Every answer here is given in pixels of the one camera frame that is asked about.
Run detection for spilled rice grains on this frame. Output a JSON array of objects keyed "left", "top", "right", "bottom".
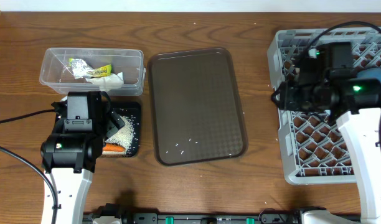
[{"left": 103, "top": 108, "right": 141, "bottom": 155}]

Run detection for dark blue bowl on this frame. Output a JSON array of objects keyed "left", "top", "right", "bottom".
[{"left": 357, "top": 68, "right": 381, "bottom": 83}]

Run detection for clear plastic bin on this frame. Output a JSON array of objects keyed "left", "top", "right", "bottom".
[{"left": 39, "top": 48, "right": 146, "bottom": 96}]

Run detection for yellow green wrapper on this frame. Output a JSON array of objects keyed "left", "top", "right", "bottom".
[{"left": 86, "top": 64, "right": 112, "bottom": 78}]

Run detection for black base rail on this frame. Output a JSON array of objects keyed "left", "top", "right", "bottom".
[{"left": 82, "top": 203, "right": 301, "bottom": 224}]

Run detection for grey dishwasher rack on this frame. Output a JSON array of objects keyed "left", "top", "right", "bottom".
[{"left": 267, "top": 27, "right": 381, "bottom": 185}]

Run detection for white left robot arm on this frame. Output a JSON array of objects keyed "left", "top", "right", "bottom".
[{"left": 40, "top": 91, "right": 125, "bottom": 223}]

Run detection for brown serving tray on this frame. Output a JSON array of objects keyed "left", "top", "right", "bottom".
[{"left": 148, "top": 47, "right": 248, "bottom": 166}]

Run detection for white napkin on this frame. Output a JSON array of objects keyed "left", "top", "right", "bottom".
[{"left": 86, "top": 72, "right": 124, "bottom": 91}]

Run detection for orange carrot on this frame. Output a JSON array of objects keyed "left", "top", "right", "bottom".
[{"left": 103, "top": 144, "right": 125, "bottom": 152}]

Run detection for foil snack wrapper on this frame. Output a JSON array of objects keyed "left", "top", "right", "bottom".
[{"left": 68, "top": 58, "right": 93, "bottom": 79}]

